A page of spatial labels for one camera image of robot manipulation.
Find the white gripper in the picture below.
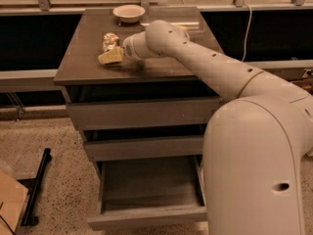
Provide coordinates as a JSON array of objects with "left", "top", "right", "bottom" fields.
[{"left": 98, "top": 31, "right": 157, "bottom": 65}]

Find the orange soda can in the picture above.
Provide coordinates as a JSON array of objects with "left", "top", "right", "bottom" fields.
[{"left": 102, "top": 32, "right": 119, "bottom": 52}]

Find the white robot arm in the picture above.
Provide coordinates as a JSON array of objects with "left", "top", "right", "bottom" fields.
[{"left": 122, "top": 21, "right": 313, "bottom": 235}]

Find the top grey drawer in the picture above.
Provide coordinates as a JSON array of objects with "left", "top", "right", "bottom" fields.
[{"left": 67, "top": 98, "right": 220, "bottom": 130}]

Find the grey drawer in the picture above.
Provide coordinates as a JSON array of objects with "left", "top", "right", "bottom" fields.
[
  {"left": 86, "top": 155, "right": 208, "bottom": 232},
  {"left": 84, "top": 135, "right": 203, "bottom": 162},
  {"left": 67, "top": 98, "right": 220, "bottom": 130}
]

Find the grey drawer cabinet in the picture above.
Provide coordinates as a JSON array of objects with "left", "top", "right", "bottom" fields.
[{"left": 54, "top": 8, "right": 220, "bottom": 168}]

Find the middle grey drawer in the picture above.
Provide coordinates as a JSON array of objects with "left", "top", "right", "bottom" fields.
[{"left": 84, "top": 135, "right": 203, "bottom": 162}]

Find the bottom grey drawer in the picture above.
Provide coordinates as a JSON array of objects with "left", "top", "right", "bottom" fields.
[{"left": 86, "top": 155, "right": 208, "bottom": 232}]

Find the white bowl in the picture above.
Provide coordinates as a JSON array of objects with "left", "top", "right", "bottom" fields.
[{"left": 112, "top": 5, "right": 146, "bottom": 24}]

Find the yellow sponge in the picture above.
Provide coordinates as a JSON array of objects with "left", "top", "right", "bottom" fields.
[{"left": 177, "top": 25, "right": 189, "bottom": 31}]

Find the black metal bar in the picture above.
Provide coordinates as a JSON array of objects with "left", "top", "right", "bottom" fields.
[{"left": 20, "top": 148, "right": 52, "bottom": 226}]

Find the white cable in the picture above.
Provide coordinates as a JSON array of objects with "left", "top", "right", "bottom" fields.
[{"left": 241, "top": 2, "right": 253, "bottom": 63}]

